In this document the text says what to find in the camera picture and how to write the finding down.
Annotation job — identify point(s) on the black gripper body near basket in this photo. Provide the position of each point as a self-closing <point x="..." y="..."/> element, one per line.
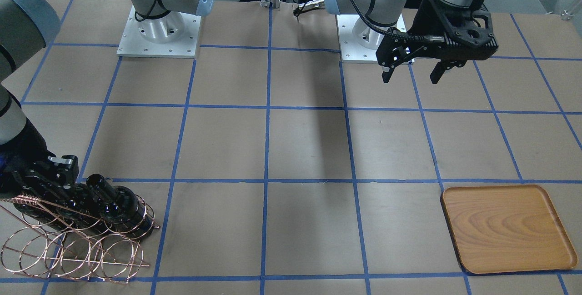
<point x="23" y="149"/>

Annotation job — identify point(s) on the tray-side gripper finger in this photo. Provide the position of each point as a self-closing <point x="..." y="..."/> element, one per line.
<point x="440" y="68"/>
<point x="388" y="69"/>

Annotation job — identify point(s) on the black gripper body near tray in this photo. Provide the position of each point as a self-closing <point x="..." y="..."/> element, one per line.
<point x="426" y="21"/>

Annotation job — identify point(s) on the robot arm near basket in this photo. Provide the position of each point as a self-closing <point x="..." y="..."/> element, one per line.
<point x="26" y="27"/>

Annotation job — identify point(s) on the robot arm near tray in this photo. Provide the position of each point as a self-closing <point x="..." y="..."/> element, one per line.
<point x="381" y="15"/>

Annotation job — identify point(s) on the wooden tray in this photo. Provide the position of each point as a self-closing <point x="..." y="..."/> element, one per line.
<point x="499" y="229"/>

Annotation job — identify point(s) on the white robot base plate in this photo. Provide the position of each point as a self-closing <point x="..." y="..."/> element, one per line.
<point x="358" y="43"/>

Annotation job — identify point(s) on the copper wire bottle basket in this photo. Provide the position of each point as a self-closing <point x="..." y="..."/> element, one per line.
<point x="68" y="239"/>

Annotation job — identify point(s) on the second white robot base plate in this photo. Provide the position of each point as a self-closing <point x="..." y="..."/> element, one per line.
<point x="176" y="35"/>

